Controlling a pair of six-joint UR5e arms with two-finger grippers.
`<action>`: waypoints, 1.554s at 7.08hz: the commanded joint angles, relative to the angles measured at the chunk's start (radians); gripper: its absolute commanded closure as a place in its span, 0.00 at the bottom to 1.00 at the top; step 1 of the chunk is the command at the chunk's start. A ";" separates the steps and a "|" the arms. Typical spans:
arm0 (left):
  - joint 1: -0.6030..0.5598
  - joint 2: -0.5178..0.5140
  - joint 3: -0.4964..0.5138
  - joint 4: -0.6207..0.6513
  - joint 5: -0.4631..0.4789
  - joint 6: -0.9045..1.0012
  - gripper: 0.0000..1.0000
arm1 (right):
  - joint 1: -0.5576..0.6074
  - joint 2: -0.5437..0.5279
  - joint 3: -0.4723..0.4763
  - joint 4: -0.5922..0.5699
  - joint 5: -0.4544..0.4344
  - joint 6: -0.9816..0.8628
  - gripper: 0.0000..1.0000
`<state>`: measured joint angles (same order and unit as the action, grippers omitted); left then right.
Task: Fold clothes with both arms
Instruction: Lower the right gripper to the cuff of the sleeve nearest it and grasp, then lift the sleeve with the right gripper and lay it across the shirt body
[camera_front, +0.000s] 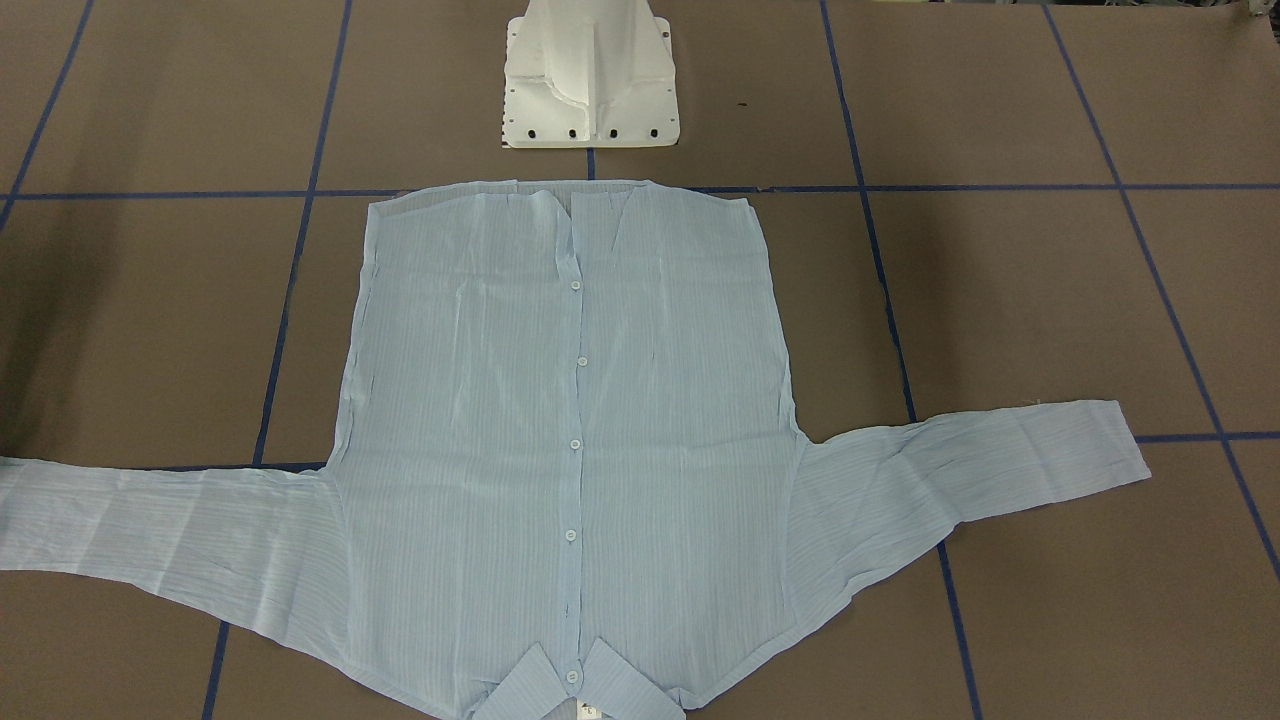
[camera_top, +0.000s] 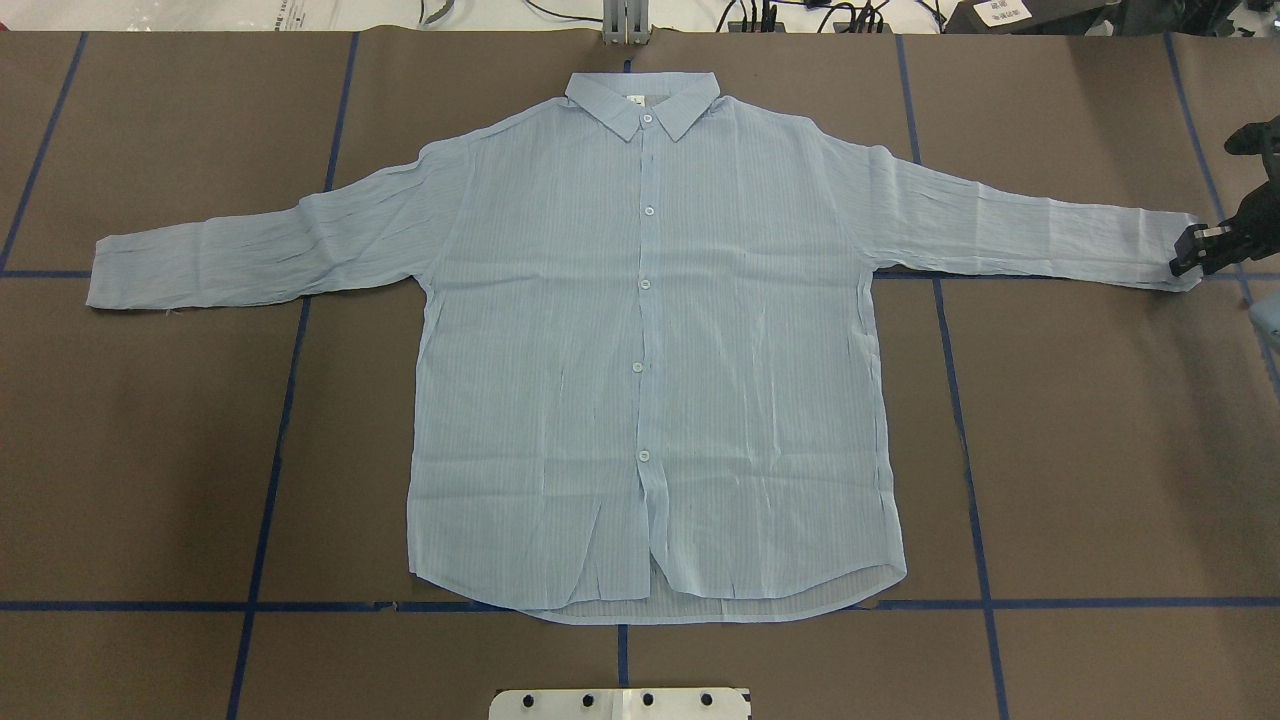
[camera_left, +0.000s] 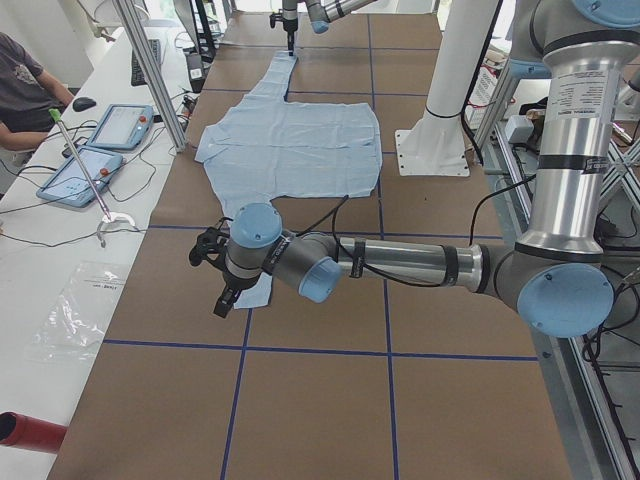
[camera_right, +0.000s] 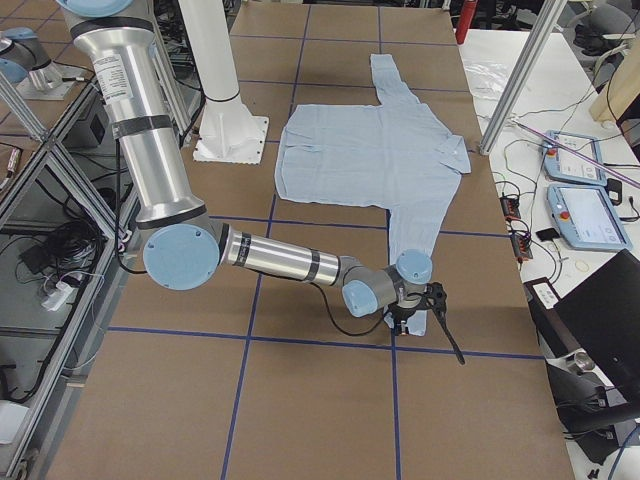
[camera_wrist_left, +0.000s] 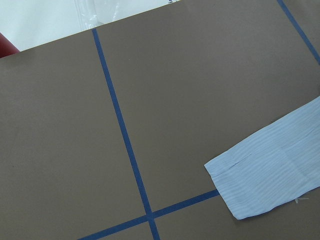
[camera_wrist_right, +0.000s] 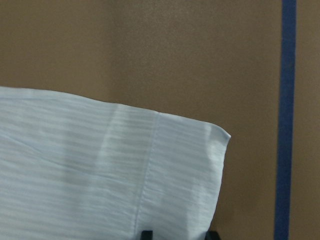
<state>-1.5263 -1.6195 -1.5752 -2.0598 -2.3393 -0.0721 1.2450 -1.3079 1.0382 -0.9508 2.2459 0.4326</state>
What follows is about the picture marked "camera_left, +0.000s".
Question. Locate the blue teach pendant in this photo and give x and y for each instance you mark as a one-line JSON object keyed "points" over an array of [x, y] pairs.
{"points": [[68, 185], [122, 127]]}

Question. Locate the light blue button shirt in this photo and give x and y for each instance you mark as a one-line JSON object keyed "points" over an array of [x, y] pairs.
{"points": [[265, 148]]}

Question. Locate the clear plastic bag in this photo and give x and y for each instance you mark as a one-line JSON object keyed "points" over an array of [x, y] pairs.
{"points": [[77, 322]]}

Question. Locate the seated person grey shirt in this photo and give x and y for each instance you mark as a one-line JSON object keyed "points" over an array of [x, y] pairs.
{"points": [[28, 92]]}

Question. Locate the stick with green tip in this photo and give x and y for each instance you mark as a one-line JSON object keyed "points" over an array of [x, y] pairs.
{"points": [[109, 217]]}

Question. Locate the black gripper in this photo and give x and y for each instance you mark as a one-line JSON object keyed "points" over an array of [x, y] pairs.
{"points": [[233, 282], [289, 23]]}

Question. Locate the aluminium frame post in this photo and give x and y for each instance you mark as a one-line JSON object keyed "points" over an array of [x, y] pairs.
{"points": [[137, 36]]}

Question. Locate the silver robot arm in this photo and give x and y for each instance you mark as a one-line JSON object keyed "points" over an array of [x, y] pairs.
{"points": [[320, 16], [551, 277]]}

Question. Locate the lower blue teach pendant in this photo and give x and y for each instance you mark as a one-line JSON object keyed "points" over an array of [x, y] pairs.
{"points": [[68, 185]]}

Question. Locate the black computer mouse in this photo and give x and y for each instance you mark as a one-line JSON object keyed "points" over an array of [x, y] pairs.
{"points": [[81, 104]]}

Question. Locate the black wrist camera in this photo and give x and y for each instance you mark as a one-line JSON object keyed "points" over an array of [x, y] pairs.
{"points": [[210, 246], [275, 18]]}

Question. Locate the red cylinder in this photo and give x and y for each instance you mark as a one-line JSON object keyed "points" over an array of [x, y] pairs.
{"points": [[29, 433]]}

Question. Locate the upper blue teach pendant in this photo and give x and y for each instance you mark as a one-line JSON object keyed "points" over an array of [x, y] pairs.
{"points": [[122, 127]]}

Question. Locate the white camera pedestal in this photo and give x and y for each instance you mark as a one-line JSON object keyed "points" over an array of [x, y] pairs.
{"points": [[435, 145]]}

